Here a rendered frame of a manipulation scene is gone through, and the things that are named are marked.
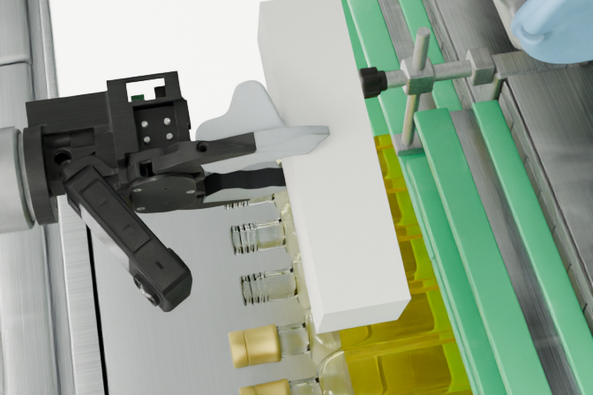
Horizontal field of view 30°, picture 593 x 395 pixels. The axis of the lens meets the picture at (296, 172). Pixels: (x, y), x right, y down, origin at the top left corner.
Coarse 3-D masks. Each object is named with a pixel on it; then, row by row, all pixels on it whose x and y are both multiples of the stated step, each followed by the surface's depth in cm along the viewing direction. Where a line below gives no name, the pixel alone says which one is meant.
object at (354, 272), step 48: (288, 0) 82; (336, 0) 82; (288, 48) 81; (336, 48) 81; (288, 96) 79; (336, 96) 80; (336, 144) 78; (288, 192) 83; (336, 192) 77; (384, 192) 77; (336, 240) 76; (384, 240) 76; (336, 288) 75; (384, 288) 75
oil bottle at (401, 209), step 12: (384, 180) 110; (396, 180) 110; (396, 192) 109; (408, 192) 109; (288, 204) 108; (396, 204) 108; (408, 204) 108; (288, 216) 107; (396, 216) 107; (408, 216) 107; (288, 228) 107; (288, 240) 107; (288, 252) 108
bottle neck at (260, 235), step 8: (248, 224) 108; (256, 224) 108; (264, 224) 108; (272, 224) 108; (232, 232) 107; (240, 232) 107; (248, 232) 107; (256, 232) 108; (264, 232) 108; (272, 232) 108; (280, 232) 108; (232, 240) 107; (240, 240) 107; (248, 240) 107; (256, 240) 107; (264, 240) 108; (272, 240) 108; (280, 240) 108; (232, 248) 109; (240, 248) 107; (248, 248) 108; (256, 248) 108; (264, 248) 108; (272, 248) 108
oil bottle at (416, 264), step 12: (396, 228) 106; (408, 228) 106; (408, 240) 105; (420, 240) 105; (408, 252) 105; (420, 252) 105; (300, 264) 104; (408, 264) 104; (420, 264) 104; (300, 276) 104; (408, 276) 104; (420, 276) 104; (432, 276) 105; (300, 288) 104; (300, 300) 105
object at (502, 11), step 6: (498, 0) 111; (498, 6) 111; (504, 6) 111; (504, 12) 110; (504, 18) 110; (510, 18) 110; (504, 24) 110; (510, 24) 109; (510, 30) 109; (510, 36) 109; (516, 42) 108; (522, 48) 107
